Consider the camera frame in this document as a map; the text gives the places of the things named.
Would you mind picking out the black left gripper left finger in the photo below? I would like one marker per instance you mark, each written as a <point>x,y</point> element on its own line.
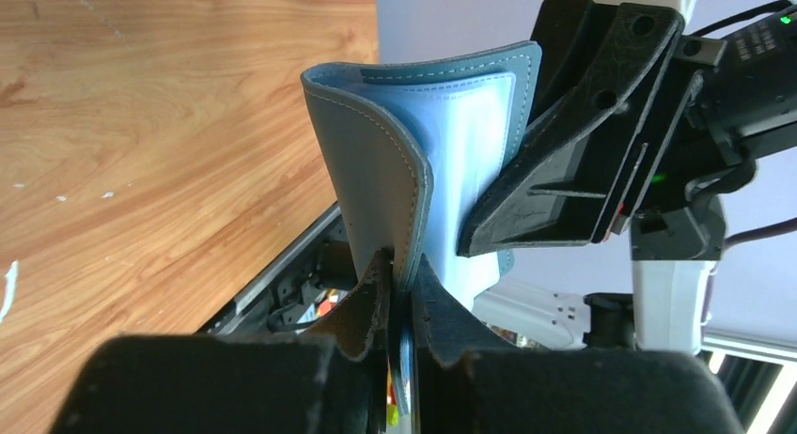
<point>331,378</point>

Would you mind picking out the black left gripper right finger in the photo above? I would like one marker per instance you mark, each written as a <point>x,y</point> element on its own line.
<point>470,380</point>

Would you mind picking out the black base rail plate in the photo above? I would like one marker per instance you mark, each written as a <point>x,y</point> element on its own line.
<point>283,296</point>

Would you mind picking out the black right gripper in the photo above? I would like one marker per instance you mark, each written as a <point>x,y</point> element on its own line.
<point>601,68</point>

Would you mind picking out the blue leather card holder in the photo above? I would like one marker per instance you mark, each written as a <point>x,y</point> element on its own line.
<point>410,148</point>

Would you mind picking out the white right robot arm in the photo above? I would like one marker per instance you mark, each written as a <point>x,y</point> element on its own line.
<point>669,304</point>

